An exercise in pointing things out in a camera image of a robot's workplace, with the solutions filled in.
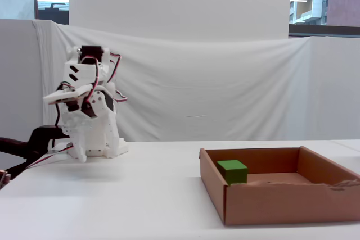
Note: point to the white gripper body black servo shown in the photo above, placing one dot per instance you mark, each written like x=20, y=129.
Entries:
x=73, y=124

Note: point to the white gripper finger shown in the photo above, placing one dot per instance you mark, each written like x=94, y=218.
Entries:
x=107, y=130
x=76, y=138

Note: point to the green cube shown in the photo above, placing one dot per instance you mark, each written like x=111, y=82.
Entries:
x=234, y=174

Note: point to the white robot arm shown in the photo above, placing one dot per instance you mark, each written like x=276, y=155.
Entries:
x=87, y=78

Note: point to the brown cardboard box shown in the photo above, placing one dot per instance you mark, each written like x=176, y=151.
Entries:
x=281, y=206

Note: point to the black table clamp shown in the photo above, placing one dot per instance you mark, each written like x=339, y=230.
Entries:
x=42, y=133

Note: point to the white partition panel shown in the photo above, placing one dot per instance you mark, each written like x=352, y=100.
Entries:
x=17, y=82

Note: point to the white backdrop cloth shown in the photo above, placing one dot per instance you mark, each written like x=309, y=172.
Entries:
x=225, y=82

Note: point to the dark window sill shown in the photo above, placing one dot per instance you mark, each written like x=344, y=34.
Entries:
x=323, y=30

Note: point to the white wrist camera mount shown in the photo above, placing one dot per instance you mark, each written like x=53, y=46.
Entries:
x=64, y=95

